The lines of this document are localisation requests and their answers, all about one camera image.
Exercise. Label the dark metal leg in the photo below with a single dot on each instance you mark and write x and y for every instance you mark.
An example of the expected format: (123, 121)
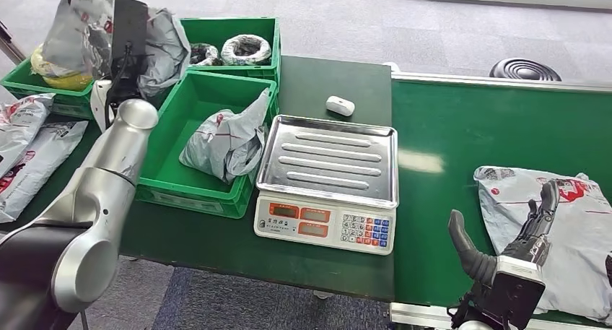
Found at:
(9, 43)

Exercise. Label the small white plastic device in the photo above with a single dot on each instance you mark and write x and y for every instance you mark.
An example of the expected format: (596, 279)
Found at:
(340, 105)

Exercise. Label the electronic scale with steel tray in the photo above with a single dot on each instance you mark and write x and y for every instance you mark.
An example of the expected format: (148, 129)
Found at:
(330, 174)

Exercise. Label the grey package, red logo print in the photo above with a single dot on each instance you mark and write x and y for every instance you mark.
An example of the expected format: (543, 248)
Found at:
(573, 251)

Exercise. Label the green conveyor belt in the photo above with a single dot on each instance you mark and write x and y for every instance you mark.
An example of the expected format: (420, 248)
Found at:
(449, 136)

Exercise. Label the crumpled grey package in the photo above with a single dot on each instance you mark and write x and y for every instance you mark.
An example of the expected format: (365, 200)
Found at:
(227, 143)

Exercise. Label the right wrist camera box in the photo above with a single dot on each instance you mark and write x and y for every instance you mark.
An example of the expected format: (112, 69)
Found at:
(516, 292)

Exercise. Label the white package with red print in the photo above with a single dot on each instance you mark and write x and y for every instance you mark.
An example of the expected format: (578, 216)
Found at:
(21, 122)

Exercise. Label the green crate with white label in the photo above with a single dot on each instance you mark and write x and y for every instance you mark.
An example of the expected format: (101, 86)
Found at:
(28, 86)

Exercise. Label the grey package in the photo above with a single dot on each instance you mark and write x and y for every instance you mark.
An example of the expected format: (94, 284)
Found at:
(227, 143)
(162, 50)
(573, 251)

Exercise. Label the black ribbed round disc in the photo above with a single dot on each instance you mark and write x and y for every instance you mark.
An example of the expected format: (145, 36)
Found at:
(524, 70)

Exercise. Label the empty-walled green plastic crate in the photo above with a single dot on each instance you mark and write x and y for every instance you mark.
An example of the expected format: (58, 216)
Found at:
(191, 108)

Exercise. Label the white package with black label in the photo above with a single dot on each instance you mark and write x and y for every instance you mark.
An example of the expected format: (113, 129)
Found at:
(38, 160)

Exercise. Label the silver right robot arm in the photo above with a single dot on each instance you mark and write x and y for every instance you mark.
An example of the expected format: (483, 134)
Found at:
(471, 316)

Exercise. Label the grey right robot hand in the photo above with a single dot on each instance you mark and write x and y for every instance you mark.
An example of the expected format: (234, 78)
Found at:
(478, 263)

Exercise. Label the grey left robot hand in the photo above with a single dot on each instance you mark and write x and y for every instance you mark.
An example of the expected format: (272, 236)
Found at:
(104, 53)

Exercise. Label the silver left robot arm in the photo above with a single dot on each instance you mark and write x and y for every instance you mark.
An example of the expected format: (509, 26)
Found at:
(95, 208)

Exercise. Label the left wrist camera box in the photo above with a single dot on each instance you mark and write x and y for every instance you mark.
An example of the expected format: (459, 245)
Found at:
(129, 24)

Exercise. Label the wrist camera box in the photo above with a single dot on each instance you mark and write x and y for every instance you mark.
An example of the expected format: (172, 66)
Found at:
(129, 24)
(516, 292)

